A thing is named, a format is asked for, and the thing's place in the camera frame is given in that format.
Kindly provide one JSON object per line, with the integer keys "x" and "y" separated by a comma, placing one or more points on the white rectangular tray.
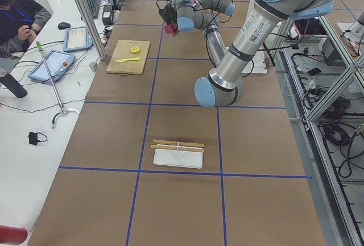
{"x": 182, "y": 159}

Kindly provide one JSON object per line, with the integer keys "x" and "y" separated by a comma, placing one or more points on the metal reacher grabber stick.
{"x": 63, "y": 110}

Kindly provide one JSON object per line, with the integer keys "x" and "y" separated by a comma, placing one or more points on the wooden rack stick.
{"x": 172, "y": 147}
{"x": 186, "y": 144}

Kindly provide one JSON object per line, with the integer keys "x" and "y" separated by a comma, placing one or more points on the seated person in black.
{"x": 21, "y": 23}

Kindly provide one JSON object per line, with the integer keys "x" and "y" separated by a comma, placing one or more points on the wooden rack stick far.
{"x": 186, "y": 144}

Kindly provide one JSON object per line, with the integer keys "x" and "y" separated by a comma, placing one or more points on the bamboo cutting board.
{"x": 122, "y": 51}

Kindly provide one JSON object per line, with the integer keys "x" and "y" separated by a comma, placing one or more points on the teach pendant near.
{"x": 58, "y": 62}

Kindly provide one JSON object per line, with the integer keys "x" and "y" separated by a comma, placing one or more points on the magenta wiping cloth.
{"x": 171, "y": 29}

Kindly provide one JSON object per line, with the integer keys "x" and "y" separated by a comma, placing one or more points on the black bottle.
{"x": 12, "y": 84}

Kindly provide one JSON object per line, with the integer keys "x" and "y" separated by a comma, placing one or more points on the black keyboard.
{"x": 94, "y": 6}

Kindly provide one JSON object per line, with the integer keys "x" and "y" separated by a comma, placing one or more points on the wooden rack stick near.
{"x": 172, "y": 147}

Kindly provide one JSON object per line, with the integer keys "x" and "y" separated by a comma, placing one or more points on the red cylinder object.
{"x": 12, "y": 235}

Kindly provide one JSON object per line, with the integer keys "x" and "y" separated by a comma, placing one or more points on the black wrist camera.
{"x": 168, "y": 14}

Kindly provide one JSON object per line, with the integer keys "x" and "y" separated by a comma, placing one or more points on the teach pendant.
{"x": 58, "y": 62}
{"x": 77, "y": 39}

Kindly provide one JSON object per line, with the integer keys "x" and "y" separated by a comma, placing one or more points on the teach pendant far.
{"x": 77, "y": 39}

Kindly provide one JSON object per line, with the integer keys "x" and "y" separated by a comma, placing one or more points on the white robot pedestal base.
{"x": 257, "y": 65}

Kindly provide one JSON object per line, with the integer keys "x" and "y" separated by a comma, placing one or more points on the aluminium frame post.
{"x": 89, "y": 22}

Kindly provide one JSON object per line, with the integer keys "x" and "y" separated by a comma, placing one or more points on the small black clip with cable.
{"x": 34, "y": 138}

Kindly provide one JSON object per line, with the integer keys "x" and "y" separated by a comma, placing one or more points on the black power adapter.
{"x": 108, "y": 15}

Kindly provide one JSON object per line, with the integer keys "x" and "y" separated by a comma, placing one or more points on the yellow plastic knife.
{"x": 128, "y": 59}

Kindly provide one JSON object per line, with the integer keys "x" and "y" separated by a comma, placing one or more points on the black computer mouse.
{"x": 63, "y": 25}

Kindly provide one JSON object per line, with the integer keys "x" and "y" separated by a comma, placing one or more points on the yellow lemon slice toy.
{"x": 135, "y": 49}

